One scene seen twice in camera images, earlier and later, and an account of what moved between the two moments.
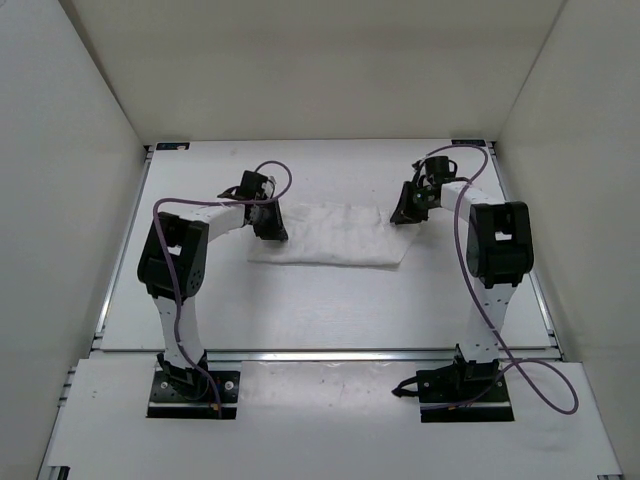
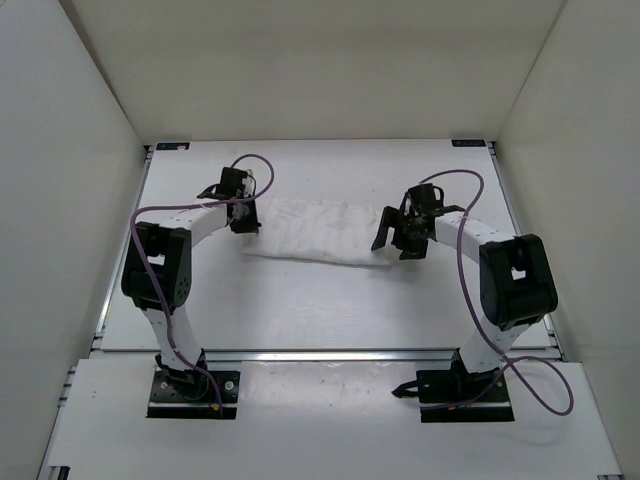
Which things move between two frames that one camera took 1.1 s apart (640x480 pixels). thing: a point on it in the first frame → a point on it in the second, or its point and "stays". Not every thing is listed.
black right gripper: [403, 214] → [410, 251]
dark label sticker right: [472, 142] stays
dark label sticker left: [173, 146] stays
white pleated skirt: [336, 234] stays
